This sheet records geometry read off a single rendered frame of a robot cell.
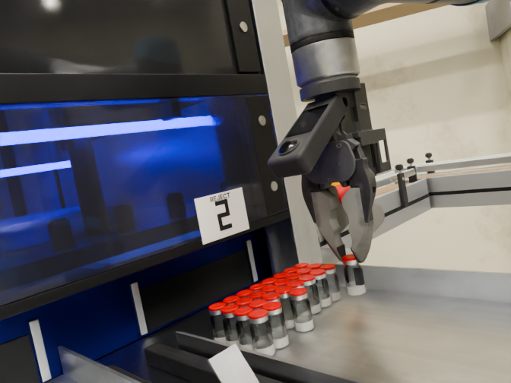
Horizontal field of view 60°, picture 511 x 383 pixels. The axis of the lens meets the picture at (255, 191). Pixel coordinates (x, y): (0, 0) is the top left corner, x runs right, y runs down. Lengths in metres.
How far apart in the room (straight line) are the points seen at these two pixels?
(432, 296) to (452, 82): 2.71
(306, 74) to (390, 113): 2.69
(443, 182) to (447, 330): 0.92
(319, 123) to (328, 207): 0.11
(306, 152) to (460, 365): 0.23
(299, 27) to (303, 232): 0.33
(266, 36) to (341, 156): 0.29
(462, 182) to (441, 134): 1.86
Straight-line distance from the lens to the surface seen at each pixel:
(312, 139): 0.45
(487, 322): 0.52
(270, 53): 0.71
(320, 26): 0.52
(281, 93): 0.71
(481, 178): 1.35
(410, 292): 0.61
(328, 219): 0.53
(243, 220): 0.62
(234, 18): 0.69
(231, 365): 0.38
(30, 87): 0.49
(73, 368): 0.56
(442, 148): 3.21
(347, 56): 0.52
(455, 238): 3.30
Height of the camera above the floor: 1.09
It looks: 4 degrees down
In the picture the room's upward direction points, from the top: 10 degrees counter-clockwise
